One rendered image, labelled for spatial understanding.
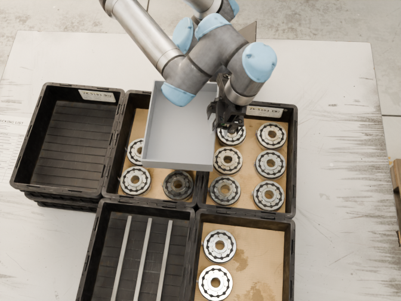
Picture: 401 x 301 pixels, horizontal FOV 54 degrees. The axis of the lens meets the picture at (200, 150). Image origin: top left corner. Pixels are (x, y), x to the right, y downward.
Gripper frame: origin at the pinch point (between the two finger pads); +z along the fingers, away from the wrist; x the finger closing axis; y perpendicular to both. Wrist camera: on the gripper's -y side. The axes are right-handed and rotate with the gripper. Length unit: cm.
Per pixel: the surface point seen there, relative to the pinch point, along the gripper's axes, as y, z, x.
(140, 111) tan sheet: -19.3, 31.5, -19.3
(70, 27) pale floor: -136, 131, -64
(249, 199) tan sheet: 14.7, 20.8, 17.8
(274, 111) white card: -14.8, 11.7, 25.0
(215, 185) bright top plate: 10.9, 21.1, 6.1
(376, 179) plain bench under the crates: 3, 20, 69
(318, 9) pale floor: -150, 84, 101
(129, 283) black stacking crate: 42, 31, -19
